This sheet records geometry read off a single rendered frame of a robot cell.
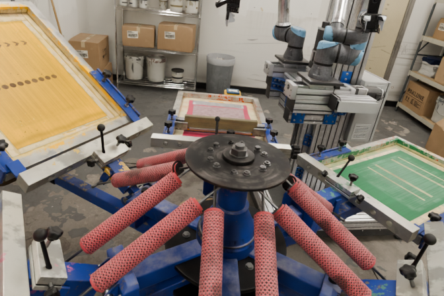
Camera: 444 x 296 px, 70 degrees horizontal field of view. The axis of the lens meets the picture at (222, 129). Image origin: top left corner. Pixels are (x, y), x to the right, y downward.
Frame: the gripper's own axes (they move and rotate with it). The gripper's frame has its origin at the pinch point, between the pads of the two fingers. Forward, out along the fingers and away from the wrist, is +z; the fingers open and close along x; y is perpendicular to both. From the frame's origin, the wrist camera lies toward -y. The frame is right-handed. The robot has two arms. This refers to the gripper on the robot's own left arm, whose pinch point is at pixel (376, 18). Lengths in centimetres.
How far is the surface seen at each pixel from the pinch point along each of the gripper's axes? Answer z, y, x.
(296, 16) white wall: -394, 28, 54
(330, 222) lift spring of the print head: 76, 47, 16
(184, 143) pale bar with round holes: 24, 55, 80
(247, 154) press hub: 74, 30, 40
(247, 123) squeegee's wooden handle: -10, 56, 56
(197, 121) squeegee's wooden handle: -1, 54, 82
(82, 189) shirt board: 62, 61, 110
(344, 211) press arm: 32, 75, 6
